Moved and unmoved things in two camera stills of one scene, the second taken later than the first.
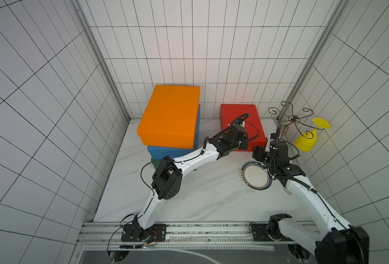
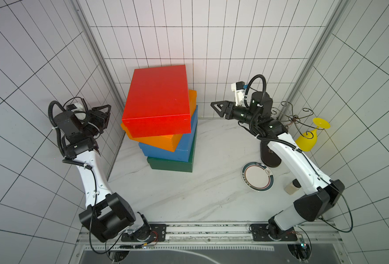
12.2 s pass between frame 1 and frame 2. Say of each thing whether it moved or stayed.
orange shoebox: moved
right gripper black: moved
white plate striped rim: stayed
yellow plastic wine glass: stayed
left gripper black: moved
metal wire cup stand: stayed
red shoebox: moved
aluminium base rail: stayed
